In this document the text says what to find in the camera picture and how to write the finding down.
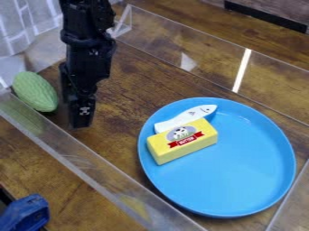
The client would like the yellow toy butter block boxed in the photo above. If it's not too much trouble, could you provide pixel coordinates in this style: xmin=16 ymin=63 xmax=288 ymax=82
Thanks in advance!
xmin=146 ymin=118 xmax=218 ymax=165

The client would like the white grid patterned cloth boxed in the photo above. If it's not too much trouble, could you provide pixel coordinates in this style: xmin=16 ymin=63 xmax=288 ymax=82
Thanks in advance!
xmin=0 ymin=0 xmax=66 ymax=58

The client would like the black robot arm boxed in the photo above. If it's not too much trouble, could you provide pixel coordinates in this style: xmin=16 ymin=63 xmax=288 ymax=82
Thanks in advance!
xmin=59 ymin=0 xmax=117 ymax=128

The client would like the clear acrylic barrier wall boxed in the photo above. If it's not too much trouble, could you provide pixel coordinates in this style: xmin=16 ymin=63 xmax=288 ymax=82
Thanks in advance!
xmin=0 ymin=0 xmax=309 ymax=231

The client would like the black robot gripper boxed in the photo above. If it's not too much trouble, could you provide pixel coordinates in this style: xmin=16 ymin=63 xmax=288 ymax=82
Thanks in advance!
xmin=59 ymin=41 xmax=114 ymax=128

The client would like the blue round plastic tray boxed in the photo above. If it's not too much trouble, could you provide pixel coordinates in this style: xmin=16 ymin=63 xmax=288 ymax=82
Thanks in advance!
xmin=138 ymin=97 xmax=296 ymax=217

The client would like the green textured toy vegetable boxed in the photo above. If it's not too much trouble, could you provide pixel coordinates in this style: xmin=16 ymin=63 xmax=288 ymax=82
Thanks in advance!
xmin=12 ymin=71 xmax=58 ymax=113

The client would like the white toy fish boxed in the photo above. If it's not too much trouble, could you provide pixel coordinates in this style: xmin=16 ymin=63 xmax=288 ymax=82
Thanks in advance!
xmin=154 ymin=105 xmax=218 ymax=134

